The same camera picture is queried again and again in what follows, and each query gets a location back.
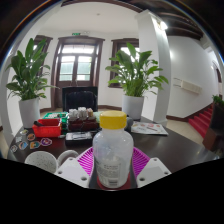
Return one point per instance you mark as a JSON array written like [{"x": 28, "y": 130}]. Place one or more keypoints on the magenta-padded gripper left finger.
[{"x": 70, "y": 171}]

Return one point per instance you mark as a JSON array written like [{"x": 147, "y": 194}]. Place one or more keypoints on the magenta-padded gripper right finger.
[{"x": 154, "y": 170}]

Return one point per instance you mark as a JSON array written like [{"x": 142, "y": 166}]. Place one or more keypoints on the clear yellow-capped drink bottle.
[{"x": 112, "y": 150}]

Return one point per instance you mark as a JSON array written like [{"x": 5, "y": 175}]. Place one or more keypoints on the white speckled mug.
[{"x": 41, "y": 161}]

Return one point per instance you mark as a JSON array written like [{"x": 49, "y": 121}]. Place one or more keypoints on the black flat tablet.
[{"x": 78, "y": 137}]

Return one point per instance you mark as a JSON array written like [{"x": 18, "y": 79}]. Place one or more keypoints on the colourful badge sticker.
[
  {"x": 31, "y": 137},
  {"x": 23, "y": 145},
  {"x": 46, "y": 142},
  {"x": 34, "y": 145}
]

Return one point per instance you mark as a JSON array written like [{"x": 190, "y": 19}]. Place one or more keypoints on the printed magazine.
[{"x": 150, "y": 128}]

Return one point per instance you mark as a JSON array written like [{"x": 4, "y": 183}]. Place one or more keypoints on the red plastic basket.
[{"x": 46, "y": 130}]

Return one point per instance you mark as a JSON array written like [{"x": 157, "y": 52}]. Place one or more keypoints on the dark tray with small cups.
[{"x": 82, "y": 124}]

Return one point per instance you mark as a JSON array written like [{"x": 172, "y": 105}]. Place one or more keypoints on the dark round pot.
[{"x": 129, "y": 123}]

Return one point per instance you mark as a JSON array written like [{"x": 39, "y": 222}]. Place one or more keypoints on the green box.
[{"x": 53, "y": 115}]

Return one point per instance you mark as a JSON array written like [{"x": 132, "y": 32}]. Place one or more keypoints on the potted plant in white pot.
[
  {"x": 29, "y": 111},
  {"x": 132, "y": 106}
]

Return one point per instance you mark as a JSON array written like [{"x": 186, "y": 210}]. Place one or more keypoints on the red carpeted stairs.
[{"x": 201, "y": 121}]

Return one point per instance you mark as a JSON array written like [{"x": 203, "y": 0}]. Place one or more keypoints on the dark wooden cabinet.
[{"x": 215, "y": 130}]

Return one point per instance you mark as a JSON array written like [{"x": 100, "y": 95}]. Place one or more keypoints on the small green plant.
[{"x": 218, "y": 100}]

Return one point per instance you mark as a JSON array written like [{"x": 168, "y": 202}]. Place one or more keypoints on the brown framed glass door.
[{"x": 76, "y": 63}]

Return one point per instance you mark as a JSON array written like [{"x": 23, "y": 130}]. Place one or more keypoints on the brown framed window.
[
  {"x": 116, "y": 45},
  {"x": 41, "y": 39}
]

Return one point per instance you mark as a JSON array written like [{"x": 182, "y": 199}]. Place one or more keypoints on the green exit sign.
[{"x": 76, "y": 34}]

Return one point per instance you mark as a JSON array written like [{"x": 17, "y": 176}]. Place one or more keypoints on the white wall radiator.
[{"x": 188, "y": 86}]

